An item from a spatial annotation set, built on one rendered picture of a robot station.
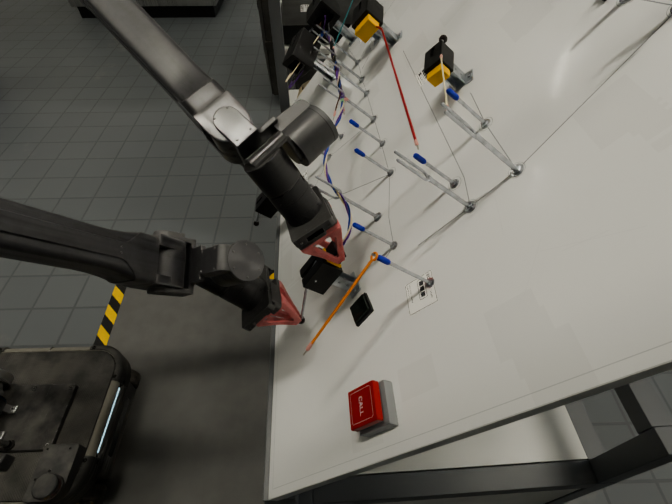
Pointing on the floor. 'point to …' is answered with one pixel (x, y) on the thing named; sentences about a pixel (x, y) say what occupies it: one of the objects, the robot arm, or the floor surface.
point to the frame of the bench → (474, 477)
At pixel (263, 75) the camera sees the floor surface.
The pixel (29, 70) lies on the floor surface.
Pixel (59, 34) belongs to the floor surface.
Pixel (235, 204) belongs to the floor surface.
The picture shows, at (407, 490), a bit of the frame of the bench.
